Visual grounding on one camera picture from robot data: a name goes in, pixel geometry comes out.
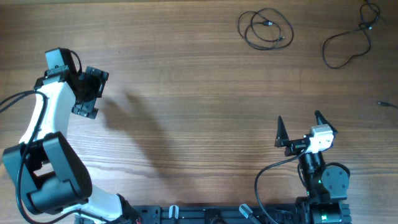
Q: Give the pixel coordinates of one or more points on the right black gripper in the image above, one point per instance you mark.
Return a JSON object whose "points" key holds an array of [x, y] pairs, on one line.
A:
{"points": [[282, 140]]}

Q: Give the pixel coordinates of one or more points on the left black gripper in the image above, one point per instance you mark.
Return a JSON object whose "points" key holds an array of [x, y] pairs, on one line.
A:
{"points": [[97, 78]]}

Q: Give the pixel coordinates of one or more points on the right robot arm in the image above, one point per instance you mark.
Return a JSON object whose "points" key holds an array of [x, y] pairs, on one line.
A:
{"points": [[326, 183]]}

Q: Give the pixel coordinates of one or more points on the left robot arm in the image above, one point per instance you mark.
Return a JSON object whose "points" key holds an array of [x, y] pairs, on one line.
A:
{"points": [[47, 174]]}

